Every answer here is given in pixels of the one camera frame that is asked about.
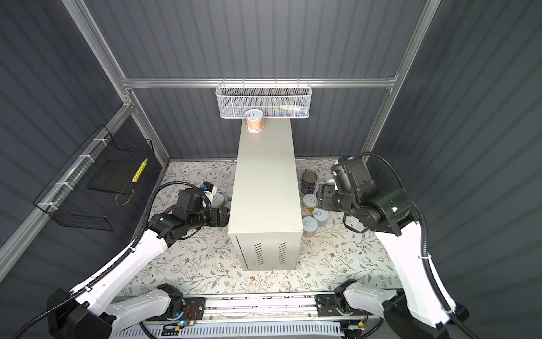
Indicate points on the white wire mesh basket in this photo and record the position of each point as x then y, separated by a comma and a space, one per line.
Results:
234, 100

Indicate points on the yellow label can left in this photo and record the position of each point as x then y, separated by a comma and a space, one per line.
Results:
219, 200

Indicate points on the yellow tool in basket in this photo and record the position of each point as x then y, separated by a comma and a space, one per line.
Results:
139, 171

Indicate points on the white metal cabinet counter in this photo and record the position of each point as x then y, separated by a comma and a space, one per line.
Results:
265, 224

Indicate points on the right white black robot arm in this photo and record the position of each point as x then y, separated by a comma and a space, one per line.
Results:
422, 307

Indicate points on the dark olive can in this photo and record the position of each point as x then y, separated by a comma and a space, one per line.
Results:
308, 182

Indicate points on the black wire basket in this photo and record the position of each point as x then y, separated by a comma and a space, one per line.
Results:
69, 202

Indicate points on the floral table mat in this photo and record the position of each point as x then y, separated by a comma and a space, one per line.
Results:
208, 264

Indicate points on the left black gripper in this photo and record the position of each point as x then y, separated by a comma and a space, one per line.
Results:
215, 220

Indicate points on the black pad in basket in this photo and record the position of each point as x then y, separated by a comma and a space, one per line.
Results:
114, 177

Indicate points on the teal label can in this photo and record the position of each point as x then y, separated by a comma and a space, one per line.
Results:
310, 226

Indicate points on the orange label can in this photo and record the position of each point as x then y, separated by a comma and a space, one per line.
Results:
254, 119

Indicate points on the aluminium mounting rail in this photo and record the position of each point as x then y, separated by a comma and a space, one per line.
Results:
254, 307

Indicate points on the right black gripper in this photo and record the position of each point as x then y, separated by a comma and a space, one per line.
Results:
322, 193

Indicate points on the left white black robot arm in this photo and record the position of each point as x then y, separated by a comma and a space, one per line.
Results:
88, 310

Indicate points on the small bottle in basket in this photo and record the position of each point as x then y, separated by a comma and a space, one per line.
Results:
296, 110

